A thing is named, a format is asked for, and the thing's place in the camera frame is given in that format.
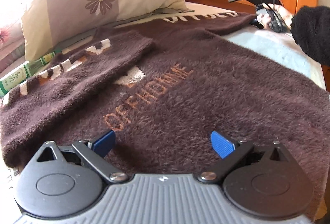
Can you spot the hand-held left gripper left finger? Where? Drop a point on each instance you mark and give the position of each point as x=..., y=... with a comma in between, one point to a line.
x=104, y=141

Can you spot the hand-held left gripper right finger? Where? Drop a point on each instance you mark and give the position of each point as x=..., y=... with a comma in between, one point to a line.
x=221, y=143

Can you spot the brown fuzzy sweater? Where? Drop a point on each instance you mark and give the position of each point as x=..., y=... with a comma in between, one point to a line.
x=206, y=85

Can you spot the person's right forearm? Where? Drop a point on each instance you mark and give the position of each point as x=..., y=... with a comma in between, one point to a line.
x=312, y=30

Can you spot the person's right hand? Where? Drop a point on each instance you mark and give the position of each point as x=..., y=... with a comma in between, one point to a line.
x=285, y=14

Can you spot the green glass bottle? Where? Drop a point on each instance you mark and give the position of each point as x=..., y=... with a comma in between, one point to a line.
x=15, y=77

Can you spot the folded pink floral quilt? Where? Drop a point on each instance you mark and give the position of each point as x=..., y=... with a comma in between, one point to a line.
x=10, y=48

